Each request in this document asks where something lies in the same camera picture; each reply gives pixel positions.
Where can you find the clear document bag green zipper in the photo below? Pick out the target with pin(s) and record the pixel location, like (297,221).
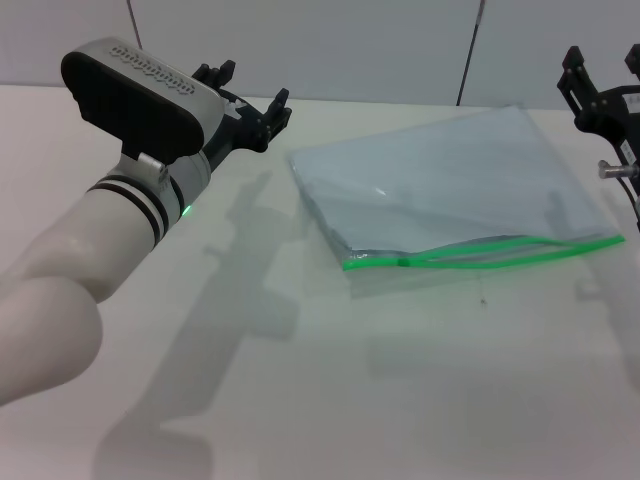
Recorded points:
(440,180)

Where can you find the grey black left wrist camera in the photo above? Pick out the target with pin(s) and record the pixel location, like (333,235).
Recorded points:
(135,105)

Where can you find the green zipper slider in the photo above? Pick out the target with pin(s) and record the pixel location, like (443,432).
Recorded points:
(404,261)

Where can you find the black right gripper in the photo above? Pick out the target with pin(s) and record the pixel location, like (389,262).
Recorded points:
(612,112)

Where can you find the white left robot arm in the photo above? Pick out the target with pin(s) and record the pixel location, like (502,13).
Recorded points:
(75,260)

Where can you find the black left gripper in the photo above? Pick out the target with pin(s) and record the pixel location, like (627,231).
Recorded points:
(242,125)

